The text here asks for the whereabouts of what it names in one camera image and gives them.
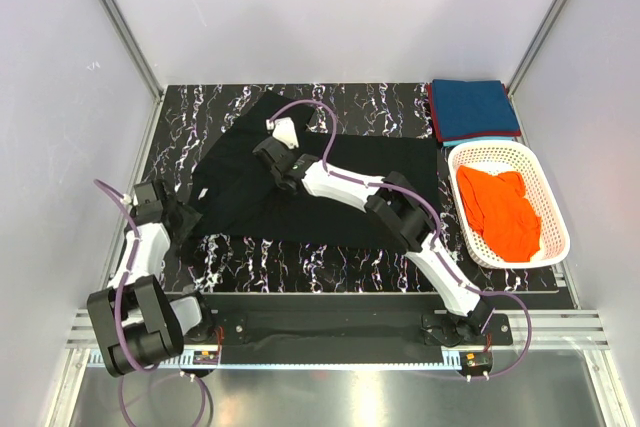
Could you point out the slotted cable duct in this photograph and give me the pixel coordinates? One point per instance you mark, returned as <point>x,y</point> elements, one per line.
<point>198,359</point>

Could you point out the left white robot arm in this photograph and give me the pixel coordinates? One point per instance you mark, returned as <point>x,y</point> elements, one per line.
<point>136,326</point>

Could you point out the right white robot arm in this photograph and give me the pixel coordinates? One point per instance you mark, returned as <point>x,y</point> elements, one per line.
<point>391,204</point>

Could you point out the aluminium frame post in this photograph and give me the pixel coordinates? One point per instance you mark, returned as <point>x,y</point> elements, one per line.
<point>132,47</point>
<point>536,44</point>

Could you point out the folded light blue t shirt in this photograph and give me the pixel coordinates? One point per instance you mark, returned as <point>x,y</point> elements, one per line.
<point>453,143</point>

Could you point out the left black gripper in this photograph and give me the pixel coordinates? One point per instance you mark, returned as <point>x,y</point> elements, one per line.
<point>190,217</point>

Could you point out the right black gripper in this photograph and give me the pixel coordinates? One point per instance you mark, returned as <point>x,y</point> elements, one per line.
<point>293,151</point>

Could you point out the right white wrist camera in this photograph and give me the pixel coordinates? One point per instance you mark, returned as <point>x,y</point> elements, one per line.
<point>284,131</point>

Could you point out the orange t shirt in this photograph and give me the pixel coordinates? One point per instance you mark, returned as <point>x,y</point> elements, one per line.
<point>497,209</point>

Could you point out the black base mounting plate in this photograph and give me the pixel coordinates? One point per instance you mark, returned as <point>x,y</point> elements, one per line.
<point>433,329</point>

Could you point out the right aluminium frame post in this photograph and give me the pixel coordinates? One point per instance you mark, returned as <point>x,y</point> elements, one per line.
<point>536,44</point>

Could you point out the white plastic laundry basket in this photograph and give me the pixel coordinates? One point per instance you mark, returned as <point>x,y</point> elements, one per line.
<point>495,157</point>

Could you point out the black marble pattern mat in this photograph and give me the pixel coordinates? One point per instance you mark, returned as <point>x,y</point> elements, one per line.
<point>193,117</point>

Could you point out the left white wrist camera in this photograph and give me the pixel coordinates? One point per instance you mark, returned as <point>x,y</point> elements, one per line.
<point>128,200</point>

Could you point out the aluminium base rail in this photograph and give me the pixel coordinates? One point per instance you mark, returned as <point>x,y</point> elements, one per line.
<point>551,329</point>

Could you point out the left aluminium frame post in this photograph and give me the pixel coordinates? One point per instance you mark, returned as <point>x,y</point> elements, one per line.
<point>132,47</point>

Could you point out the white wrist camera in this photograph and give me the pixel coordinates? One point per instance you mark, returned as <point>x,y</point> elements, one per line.
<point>284,131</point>
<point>128,200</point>

